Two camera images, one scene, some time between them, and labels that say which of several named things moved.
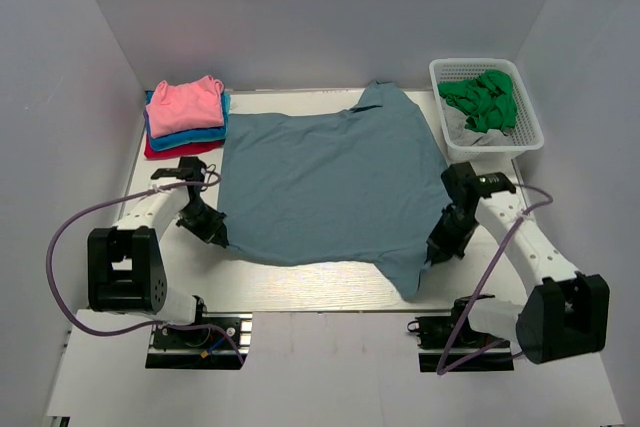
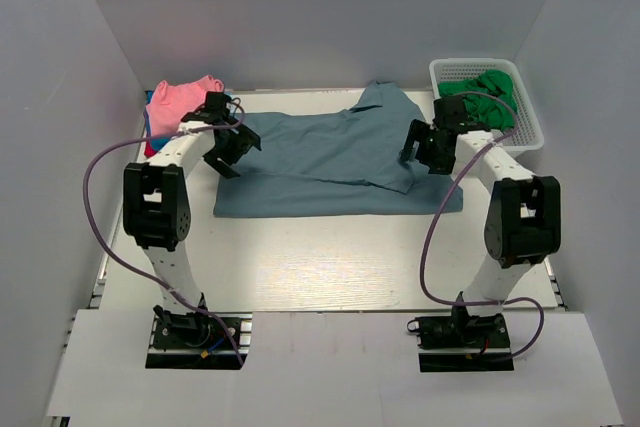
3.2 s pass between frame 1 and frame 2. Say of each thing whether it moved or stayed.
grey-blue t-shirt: moved
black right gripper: moved
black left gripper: moved
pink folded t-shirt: stayed
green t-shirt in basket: stayed
